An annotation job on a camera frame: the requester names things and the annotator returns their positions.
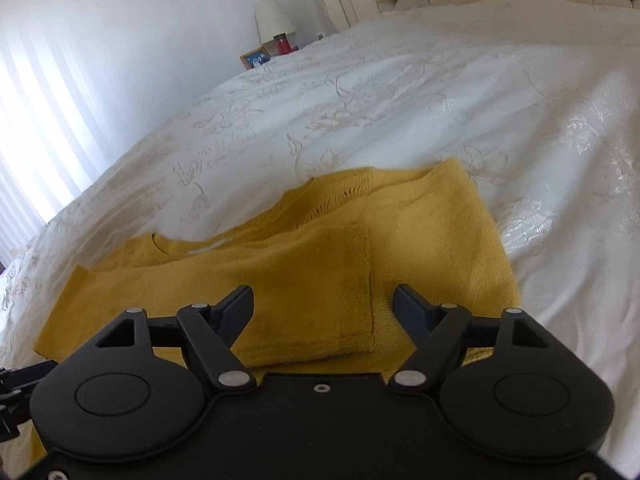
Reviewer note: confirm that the wooden picture frame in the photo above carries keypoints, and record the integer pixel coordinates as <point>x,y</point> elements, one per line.
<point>256,58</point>

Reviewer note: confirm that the red bottle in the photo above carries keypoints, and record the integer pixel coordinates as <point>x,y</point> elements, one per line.
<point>283,45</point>

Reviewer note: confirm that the white embroidered bedspread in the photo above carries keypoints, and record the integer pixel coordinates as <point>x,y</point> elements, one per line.
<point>400,110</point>

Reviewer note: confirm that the white sheer curtain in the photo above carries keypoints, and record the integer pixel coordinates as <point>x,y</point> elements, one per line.
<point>45,135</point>

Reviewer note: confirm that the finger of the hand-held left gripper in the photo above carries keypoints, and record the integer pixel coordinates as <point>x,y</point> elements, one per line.
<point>25,372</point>

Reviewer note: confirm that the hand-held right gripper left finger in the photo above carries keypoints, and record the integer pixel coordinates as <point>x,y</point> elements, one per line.
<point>236,306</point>

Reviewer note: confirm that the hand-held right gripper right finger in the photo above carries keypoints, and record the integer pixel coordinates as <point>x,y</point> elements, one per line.
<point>407,306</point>

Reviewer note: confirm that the yellow knit sweater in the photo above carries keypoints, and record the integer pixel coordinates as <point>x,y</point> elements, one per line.
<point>300,270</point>

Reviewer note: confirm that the white table lamp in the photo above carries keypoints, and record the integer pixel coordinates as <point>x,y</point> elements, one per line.
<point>272,17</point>

